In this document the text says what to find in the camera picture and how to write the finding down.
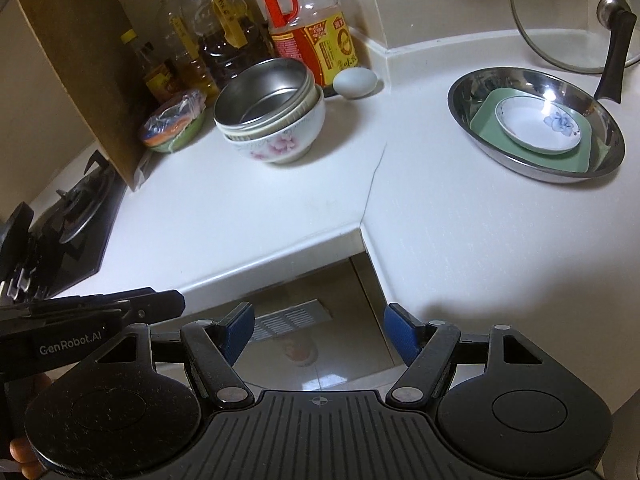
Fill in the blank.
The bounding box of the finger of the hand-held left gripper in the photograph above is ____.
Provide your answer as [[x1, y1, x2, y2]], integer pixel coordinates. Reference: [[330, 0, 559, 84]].
[[0, 202, 38, 307], [117, 287, 186, 322]]

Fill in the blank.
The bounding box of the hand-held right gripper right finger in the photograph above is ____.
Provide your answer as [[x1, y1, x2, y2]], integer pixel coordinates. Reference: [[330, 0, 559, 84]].
[[383, 301, 546, 407]]

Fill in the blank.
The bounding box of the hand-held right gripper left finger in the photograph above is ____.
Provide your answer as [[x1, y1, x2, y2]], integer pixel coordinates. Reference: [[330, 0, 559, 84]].
[[92, 301, 257, 407]]

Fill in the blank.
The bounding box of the white floral bowl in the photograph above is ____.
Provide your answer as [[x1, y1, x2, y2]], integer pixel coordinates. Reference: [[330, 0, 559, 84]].
[[225, 95, 327, 165]]

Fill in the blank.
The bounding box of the cream plain bowl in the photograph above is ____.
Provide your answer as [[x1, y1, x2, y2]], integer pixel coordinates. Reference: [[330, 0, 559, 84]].
[[222, 85, 323, 143]]

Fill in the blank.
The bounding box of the stainless steel bowl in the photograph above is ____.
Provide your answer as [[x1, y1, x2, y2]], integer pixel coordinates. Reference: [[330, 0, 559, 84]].
[[213, 57, 316, 136]]

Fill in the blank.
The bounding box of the floral shallow white plate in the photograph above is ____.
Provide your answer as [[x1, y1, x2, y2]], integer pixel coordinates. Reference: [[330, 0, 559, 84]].
[[494, 95, 583, 155]]

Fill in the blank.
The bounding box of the green square plate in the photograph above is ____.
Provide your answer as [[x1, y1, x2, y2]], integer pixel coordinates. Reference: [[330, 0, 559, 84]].
[[470, 87, 611, 173]]

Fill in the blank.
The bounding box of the person's left hand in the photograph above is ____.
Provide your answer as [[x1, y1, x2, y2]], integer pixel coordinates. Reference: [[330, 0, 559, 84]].
[[9, 374, 53, 478]]

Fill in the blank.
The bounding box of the black gas stove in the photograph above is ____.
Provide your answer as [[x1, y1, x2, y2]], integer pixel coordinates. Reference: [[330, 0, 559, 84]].
[[0, 150, 128, 301]]

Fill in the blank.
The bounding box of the green bowl plastic wrapped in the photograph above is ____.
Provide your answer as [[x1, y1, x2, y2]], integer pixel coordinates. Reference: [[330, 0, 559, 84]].
[[138, 89, 207, 154]]

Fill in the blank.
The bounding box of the brown cardboard sheet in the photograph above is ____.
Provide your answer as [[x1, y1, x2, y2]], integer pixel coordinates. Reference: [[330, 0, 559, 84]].
[[10, 0, 166, 192]]

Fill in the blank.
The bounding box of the small bottle yellow cap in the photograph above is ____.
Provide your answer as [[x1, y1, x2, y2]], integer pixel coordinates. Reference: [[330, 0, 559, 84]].
[[120, 29, 176, 106]]

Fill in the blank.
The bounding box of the pale egg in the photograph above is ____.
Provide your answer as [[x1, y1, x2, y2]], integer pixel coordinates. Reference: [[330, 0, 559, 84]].
[[332, 68, 378, 97]]

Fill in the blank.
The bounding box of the dark oil bottle yellow handle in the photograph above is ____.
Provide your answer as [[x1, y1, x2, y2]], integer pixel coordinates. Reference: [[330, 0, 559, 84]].
[[180, 0, 278, 93]]

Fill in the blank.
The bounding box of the oil bottle red handle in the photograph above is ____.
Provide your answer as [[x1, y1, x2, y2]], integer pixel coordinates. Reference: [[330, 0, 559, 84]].
[[248, 0, 362, 88]]

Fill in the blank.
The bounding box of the glass pot lid black handle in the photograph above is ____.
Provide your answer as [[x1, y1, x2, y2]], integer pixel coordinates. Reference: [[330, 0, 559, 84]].
[[507, 0, 640, 103]]

